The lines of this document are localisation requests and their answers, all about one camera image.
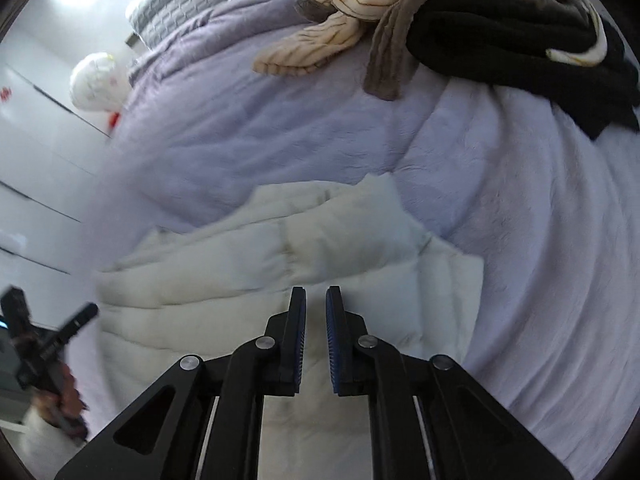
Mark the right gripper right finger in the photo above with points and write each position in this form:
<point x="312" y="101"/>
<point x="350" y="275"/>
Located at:
<point x="429" y="419"/>

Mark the red box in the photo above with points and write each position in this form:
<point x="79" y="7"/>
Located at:
<point x="113" y="121"/>

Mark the lavender plush bed blanket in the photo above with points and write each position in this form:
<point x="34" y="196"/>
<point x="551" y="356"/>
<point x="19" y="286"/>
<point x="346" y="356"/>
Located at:
<point x="496" y="171"/>

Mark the white drawer cabinet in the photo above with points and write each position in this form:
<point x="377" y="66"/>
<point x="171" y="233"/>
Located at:
<point x="50" y="154"/>

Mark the cream quilted down jacket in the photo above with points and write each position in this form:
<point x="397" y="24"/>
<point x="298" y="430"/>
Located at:
<point x="209" y="291"/>

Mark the beige striped garment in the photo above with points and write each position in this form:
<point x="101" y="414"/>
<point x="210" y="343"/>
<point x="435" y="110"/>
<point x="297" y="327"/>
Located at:
<point x="338" y="26"/>

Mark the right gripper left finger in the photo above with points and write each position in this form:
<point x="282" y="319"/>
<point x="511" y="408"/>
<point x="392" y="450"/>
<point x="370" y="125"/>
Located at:
<point x="201" y="419"/>

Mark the black garment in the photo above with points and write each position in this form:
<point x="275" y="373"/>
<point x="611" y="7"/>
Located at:
<point x="505" y="43"/>

